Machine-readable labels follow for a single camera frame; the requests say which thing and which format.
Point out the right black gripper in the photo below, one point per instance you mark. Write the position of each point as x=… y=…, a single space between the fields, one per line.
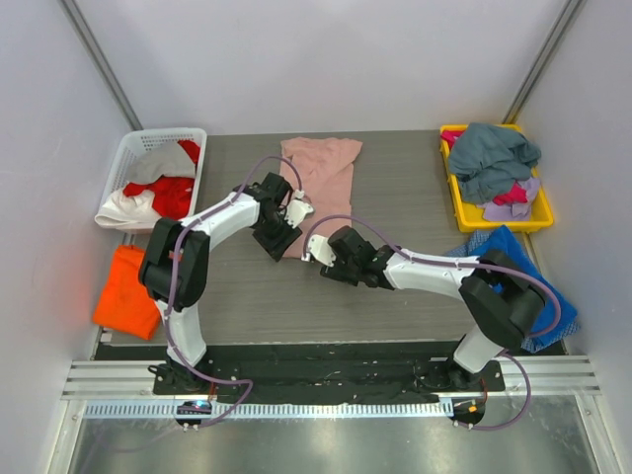
x=334 y=270

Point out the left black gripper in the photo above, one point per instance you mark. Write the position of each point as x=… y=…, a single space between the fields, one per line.
x=276 y=241

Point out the pink printed t shirt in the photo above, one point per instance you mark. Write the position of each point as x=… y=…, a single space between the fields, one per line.
x=326 y=167

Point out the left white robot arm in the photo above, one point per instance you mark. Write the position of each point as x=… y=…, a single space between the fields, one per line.
x=175 y=267

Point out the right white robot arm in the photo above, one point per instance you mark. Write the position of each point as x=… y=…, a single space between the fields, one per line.
x=504 y=302

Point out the red cloth in basket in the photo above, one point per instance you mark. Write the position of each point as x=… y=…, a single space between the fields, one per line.
x=173 y=196

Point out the white cloth in basket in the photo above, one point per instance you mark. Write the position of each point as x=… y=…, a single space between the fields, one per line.
x=124 y=213

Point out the grey cloth in basket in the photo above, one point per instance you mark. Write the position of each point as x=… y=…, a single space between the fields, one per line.
x=169 y=160

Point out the yellow plastic bin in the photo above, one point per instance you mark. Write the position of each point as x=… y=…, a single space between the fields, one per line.
x=469 y=217

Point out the grey blue t shirt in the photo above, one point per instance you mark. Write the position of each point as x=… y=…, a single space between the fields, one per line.
x=489 y=158

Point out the magenta cloth in bin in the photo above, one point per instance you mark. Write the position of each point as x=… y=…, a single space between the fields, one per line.
x=511 y=195

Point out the lilac cloth in bin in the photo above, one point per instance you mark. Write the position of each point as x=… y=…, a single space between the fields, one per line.
x=515 y=205

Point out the white plastic basket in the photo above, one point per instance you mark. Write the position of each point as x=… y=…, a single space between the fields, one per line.
x=136 y=144

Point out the orange folded t shirt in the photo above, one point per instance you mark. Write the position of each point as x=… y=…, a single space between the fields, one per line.
x=124 y=304

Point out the blue checkered shirt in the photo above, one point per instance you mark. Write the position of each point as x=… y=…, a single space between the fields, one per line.
x=459 y=249

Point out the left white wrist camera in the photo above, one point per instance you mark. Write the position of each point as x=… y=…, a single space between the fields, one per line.
x=298 y=209

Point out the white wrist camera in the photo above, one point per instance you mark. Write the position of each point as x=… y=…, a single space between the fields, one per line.
x=298 y=209
x=318 y=250

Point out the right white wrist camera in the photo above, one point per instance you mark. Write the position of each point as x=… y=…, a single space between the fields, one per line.
x=318 y=250

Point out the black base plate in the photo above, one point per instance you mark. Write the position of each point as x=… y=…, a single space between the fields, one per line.
x=317 y=374

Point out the white slotted cable duct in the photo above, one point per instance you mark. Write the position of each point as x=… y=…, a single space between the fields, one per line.
x=198 y=409

